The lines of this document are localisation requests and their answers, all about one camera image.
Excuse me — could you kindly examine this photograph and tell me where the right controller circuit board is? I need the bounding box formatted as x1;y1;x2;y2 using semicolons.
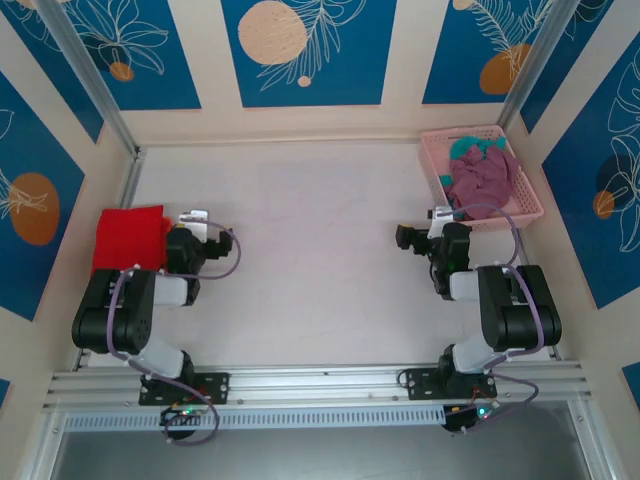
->
442;404;494;434

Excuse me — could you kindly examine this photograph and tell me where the aluminium frame post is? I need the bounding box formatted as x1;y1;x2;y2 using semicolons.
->
497;0;576;132
37;0;146;161

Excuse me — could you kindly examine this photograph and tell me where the pink perforated plastic basket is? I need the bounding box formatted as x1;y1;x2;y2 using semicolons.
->
419;124;545;235

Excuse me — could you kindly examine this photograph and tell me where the teal t-shirt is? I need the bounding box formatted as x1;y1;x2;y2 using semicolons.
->
438;135;507;221

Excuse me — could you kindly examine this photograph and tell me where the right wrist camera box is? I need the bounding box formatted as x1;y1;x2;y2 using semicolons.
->
427;205;455;240

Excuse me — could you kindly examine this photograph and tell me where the red folded t-shirt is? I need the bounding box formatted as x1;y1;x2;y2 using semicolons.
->
89;203;169;277

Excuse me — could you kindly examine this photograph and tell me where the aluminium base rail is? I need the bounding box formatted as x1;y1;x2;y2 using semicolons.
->
42;360;587;410

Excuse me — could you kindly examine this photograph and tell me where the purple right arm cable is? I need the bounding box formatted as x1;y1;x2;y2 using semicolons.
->
449;202;547;435

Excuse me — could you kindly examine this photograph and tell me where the left controller circuit board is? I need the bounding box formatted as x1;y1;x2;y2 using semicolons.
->
159;405;209;427

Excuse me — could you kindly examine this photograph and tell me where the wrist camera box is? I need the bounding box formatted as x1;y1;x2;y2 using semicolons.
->
427;205;455;240
178;209;210;242

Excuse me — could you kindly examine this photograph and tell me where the white slotted cable duct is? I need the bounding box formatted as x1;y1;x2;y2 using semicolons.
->
63;405;449;432

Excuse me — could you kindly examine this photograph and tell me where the mauve purple t-shirt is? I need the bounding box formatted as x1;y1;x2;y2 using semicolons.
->
446;145;520;221

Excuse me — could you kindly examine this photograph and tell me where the controller circuit board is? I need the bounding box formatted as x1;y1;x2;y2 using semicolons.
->
159;405;209;427
442;404;494;434

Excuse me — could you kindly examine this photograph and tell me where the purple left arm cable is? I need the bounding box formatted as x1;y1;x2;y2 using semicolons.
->
107;221;242;446

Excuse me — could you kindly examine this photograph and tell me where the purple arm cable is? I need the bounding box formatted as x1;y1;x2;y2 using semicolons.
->
449;202;547;435
107;221;242;446

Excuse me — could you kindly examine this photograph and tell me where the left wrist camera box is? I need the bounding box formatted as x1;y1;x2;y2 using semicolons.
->
178;209;210;242

